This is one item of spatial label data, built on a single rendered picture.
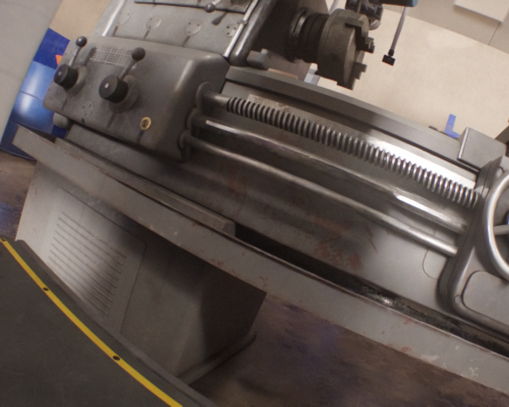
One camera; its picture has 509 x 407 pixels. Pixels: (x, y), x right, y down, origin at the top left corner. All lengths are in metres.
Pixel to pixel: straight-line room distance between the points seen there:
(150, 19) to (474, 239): 1.05
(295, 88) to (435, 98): 3.62
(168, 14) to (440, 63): 3.87
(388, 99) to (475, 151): 3.55
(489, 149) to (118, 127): 0.85
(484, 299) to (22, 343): 0.67
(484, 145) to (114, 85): 0.84
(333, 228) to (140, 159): 0.55
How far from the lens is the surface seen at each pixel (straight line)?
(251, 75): 0.93
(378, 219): 0.73
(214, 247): 0.70
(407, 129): 0.83
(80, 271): 1.07
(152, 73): 0.88
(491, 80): 4.73
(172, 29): 1.11
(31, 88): 3.61
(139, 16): 1.23
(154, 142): 0.81
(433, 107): 4.37
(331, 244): 0.82
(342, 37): 1.08
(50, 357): 0.40
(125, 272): 0.95
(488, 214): 0.59
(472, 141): 0.83
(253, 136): 0.79
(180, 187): 0.95
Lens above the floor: 0.56
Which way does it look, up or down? 3 degrees down
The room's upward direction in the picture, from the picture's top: 23 degrees clockwise
